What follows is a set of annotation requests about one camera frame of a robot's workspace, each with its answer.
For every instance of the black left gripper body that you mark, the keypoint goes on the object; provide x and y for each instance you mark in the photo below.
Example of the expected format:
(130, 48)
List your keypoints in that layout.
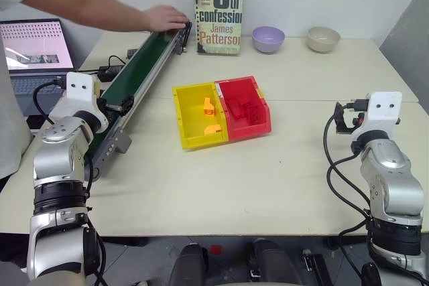
(109, 106)

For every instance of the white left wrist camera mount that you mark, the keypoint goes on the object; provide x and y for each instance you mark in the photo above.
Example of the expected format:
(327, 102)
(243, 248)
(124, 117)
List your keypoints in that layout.
(77, 93)

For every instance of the small red floor piece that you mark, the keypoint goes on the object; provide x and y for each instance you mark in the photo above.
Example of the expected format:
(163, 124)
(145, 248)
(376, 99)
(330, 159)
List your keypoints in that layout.
(216, 250)

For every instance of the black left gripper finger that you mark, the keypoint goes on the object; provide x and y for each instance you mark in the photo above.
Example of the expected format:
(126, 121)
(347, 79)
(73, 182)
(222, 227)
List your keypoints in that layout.
(129, 99)
(126, 110)

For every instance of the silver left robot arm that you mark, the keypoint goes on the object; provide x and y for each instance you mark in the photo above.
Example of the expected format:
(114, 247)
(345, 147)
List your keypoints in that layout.
(55, 165)

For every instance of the black bar under table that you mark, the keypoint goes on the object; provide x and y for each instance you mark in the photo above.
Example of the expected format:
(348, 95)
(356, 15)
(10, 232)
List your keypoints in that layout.
(316, 267)

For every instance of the yellow plastic bin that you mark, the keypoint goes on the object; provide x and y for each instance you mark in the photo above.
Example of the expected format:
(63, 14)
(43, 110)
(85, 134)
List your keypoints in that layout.
(191, 112)

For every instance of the dark rounded shape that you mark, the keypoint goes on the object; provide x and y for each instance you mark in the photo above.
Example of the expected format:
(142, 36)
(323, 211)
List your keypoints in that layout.
(187, 266)
(273, 262)

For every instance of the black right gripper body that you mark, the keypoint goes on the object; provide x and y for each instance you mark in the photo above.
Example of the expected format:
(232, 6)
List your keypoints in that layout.
(356, 112)

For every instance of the person's bare forearm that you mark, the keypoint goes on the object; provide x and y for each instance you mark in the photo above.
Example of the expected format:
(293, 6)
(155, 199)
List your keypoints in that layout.
(87, 1)

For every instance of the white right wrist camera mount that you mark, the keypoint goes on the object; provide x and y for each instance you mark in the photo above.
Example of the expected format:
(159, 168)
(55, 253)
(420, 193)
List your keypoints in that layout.
(383, 108)

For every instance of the black power adapter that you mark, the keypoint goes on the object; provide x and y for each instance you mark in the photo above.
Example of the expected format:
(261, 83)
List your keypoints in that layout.
(109, 72)

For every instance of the purple bowl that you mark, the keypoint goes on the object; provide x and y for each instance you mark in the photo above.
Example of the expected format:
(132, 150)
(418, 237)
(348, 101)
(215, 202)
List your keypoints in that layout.
(268, 39)

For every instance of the person's bare hand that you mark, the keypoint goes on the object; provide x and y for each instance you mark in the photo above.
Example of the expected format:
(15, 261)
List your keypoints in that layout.
(166, 19)

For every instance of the person's white shirt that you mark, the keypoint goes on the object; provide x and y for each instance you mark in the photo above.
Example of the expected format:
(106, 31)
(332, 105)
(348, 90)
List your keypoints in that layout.
(10, 105)

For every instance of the beige bowl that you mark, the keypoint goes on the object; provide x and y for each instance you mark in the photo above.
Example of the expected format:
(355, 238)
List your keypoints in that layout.
(323, 38)

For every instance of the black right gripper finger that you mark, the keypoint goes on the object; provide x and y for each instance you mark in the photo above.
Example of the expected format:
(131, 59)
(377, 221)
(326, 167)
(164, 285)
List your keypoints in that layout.
(342, 127)
(340, 108)

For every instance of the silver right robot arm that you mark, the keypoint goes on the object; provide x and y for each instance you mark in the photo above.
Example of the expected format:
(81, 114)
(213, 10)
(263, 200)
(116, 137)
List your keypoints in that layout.
(388, 179)

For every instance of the green conveyor belt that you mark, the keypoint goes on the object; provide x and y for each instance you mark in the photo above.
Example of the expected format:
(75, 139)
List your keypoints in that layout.
(140, 65)

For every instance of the red studded brick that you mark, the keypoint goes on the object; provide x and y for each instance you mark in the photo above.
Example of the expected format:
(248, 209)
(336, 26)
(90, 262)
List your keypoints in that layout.
(254, 113)

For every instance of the red plastic bin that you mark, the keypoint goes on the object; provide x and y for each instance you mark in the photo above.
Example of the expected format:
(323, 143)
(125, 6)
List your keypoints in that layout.
(258, 128)

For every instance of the small black controller box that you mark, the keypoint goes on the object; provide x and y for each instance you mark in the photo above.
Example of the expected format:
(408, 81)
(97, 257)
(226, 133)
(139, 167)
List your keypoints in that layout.
(132, 53)

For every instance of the open grey laptop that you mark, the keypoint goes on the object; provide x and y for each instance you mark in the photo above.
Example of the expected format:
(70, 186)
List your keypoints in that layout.
(37, 51)

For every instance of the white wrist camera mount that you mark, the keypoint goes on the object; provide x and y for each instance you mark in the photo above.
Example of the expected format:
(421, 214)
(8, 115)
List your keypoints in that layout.
(77, 93)
(383, 108)

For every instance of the orange rounded block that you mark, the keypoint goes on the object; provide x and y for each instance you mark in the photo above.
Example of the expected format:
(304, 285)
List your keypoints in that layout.
(212, 129)

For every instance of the red flat block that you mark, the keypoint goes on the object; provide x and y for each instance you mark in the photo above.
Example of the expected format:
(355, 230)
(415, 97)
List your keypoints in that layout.
(234, 108)

